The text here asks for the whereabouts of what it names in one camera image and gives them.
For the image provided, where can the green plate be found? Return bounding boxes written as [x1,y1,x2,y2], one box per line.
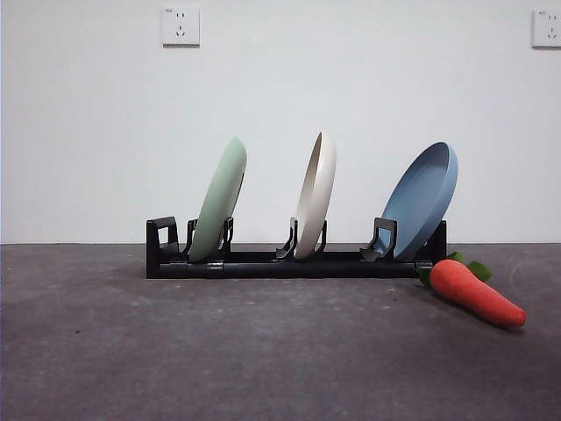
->
[188,136,248,263]

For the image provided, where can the orange plush carrot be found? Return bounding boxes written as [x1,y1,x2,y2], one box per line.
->
[415,251,527,328]

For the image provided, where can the beige plate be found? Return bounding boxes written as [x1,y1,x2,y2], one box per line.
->
[293,131,338,260]

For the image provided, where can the black plate rack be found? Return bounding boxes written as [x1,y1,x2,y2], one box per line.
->
[146,216,448,280]

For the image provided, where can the blue plate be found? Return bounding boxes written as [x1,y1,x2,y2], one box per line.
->
[380,141,459,260]

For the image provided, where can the white wall socket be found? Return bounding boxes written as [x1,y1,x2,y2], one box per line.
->
[162,6,201,48]
[531,8,561,49]

